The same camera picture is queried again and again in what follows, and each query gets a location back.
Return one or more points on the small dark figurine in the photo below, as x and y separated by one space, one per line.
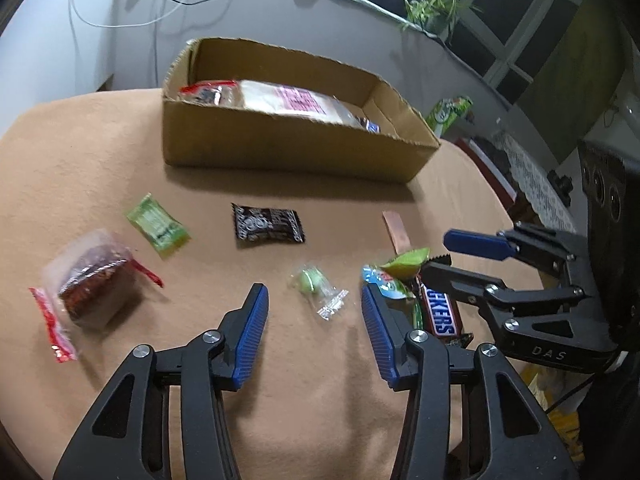
560 187

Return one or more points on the red box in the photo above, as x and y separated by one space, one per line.
492 170

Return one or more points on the green candy packet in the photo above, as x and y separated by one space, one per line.
157 225

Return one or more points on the small green candy clear wrapper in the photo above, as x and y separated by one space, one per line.
310 282

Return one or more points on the black snack packet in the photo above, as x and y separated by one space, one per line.
267 225

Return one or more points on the blue and green snack packet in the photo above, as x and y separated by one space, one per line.
392 287

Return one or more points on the brownie cake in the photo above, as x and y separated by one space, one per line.
95 285

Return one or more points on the sliced bread packet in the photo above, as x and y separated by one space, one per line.
295 100

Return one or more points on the clear red-edged snack packet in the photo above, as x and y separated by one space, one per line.
207 92

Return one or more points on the yellow plastic bag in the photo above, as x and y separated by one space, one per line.
550 395

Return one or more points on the brown chocolate bar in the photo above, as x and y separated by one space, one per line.
442 315

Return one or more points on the white window frame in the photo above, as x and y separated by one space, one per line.
505 25

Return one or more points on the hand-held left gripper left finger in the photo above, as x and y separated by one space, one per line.
252 330

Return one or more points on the olive green curtain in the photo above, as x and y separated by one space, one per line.
585 60

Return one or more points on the potted spider plant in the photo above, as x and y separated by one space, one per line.
432 5

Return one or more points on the white lace cloth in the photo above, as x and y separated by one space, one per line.
530 175

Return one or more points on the green drink carton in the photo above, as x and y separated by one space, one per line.
447 112

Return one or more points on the light green wrapper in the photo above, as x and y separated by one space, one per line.
405 265

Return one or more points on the brown cardboard box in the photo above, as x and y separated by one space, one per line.
280 147

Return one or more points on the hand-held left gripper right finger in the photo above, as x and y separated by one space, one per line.
377 330

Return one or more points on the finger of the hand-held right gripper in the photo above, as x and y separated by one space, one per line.
475 244
450 277

